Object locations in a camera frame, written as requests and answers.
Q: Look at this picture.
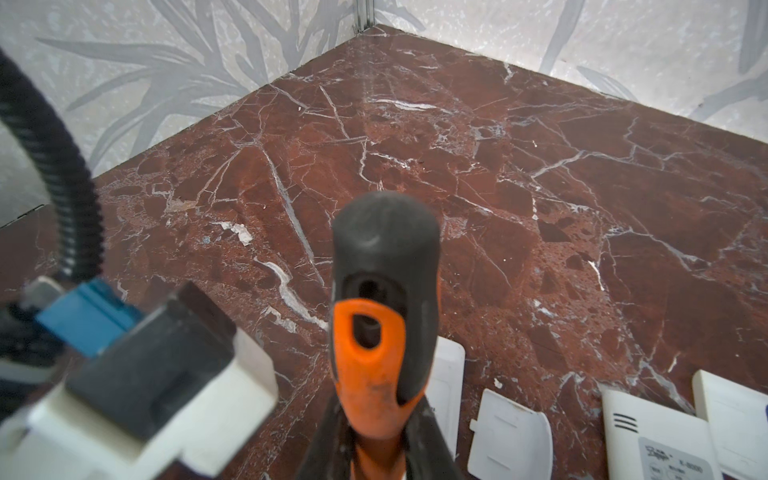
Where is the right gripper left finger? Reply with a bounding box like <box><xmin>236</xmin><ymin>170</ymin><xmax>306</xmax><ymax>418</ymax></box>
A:
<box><xmin>296</xmin><ymin>395</ymin><xmax>354</xmax><ymax>480</ymax></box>

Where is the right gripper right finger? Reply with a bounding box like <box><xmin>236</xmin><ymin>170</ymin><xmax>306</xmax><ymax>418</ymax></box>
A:
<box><xmin>404</xmin><ymin>397</ymin><xmax>462</xmax><ymax>480</ymax></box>

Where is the orange handled screwdriver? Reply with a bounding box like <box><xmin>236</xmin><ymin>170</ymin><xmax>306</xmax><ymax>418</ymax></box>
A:
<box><xmin>330</xmin><ymin>191</ymin><xmax>440</xmax><ymax>479</ymax></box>

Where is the white remote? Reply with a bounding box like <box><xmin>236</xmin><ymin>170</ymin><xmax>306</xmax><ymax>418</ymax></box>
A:
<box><xmin>602</xmin><ymin>389</ymin><xmax>723</xmax><ymax>480</ymax></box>
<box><xmin>692</xmin><ymin>370</ymin><xmax>768</xmax><ymax>480</ymax></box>

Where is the left black cable conduit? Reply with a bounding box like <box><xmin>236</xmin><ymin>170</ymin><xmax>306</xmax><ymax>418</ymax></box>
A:
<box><xmin>0</xmin><ymin>47</ymin><xmax>104</xmax><ymax>283</ymax></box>

